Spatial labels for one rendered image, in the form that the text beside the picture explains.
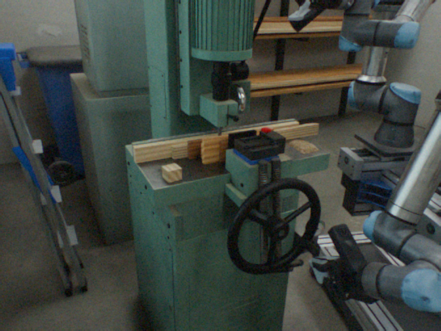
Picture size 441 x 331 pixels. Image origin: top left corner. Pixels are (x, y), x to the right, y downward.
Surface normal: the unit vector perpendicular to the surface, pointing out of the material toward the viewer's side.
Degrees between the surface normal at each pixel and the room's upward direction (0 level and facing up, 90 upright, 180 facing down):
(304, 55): 90
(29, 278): 0
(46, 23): 90
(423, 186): 75
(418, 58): 90
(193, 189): 90
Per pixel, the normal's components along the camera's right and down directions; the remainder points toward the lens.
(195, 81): 0.45, 0.40
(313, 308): 0.03, -0.90
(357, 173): 0.20, 0.43
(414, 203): -0.21, 0.17
